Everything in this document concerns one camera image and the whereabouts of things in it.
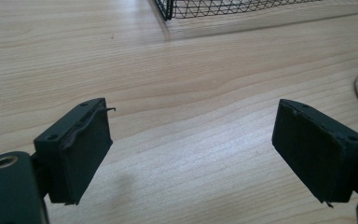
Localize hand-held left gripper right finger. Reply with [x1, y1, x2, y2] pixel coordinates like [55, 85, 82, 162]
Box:
[271, 98, 358, 208]

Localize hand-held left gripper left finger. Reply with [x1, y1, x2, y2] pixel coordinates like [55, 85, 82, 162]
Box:
[33, 97, 117, 206]

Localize black wire mesh basket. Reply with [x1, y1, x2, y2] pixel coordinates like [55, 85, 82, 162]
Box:
[153, 0, 323, 21]

